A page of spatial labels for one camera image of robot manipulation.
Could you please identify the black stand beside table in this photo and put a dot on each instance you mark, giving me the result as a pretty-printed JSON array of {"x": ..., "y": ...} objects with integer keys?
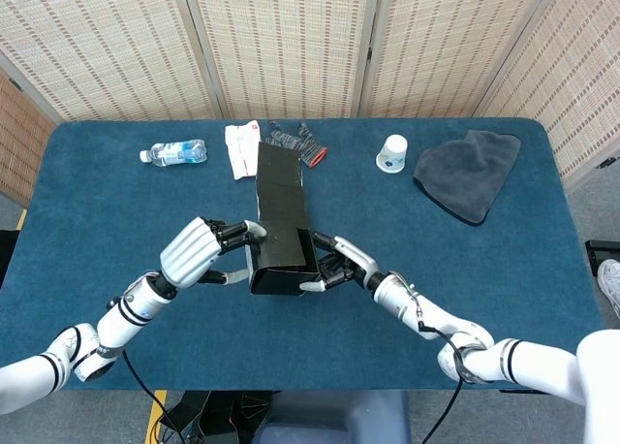
[{"x": 603, "y": 246}]

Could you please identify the dark grey towel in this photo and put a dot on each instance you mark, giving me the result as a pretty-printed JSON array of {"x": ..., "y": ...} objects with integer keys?
[{"x": 465, "y": 177}]

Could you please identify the yellow floor tape strip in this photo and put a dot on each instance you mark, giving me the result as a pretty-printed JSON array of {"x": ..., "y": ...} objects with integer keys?
[
  {"x": 21, "y": 219},
  {"x": 156, "y": 410}
]

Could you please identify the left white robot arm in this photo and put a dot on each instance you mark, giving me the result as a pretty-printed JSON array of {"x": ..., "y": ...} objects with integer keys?
[{"x": 126, "y": 313}]

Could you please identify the white tissue packet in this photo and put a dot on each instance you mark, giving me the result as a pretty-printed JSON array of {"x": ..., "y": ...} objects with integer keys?
[{"x": 239, "y": 148}]

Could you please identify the white floral paper cup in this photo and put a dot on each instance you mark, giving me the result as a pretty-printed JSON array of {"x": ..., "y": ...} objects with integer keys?
[{"x": 392, "y": 154}]

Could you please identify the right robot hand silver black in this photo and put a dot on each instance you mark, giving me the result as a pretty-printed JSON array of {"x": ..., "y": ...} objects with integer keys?
[{"x": 356, "y": 260}]

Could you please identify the white sneaker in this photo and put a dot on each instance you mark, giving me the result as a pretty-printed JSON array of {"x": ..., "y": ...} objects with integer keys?
[{"x": 610, "y": 284}]

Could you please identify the clear plastic water bottle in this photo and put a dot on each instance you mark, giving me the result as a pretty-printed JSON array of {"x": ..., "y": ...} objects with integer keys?
[{"x": 179, "y": 152}]

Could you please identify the woven folding screen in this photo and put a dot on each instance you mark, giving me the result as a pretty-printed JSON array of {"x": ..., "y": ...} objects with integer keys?
[{"x": 290, "y": 46}]

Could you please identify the blue grey robot torso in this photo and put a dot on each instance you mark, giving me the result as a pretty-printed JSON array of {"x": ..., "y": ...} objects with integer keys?
[{"x": 329, "y": 420}]

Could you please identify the grey knit glove red cuff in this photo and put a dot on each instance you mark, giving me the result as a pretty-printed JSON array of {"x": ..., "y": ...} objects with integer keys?
[{"x": 310, "y": 146}]

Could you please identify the blue table cloth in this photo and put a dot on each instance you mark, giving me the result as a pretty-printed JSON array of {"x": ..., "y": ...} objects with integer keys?
[{"x": 436, "y": 250}]

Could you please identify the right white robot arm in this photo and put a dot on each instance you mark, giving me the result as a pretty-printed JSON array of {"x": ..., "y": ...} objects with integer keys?
[{"x": 436, "y": 318}]

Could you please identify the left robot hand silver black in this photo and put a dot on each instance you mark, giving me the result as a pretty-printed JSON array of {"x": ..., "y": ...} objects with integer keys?
[{"x": 189, "y": 250}]

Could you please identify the black cardboard box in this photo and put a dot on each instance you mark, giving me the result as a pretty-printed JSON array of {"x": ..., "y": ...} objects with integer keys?
[{"x": 281, "y": 197}]

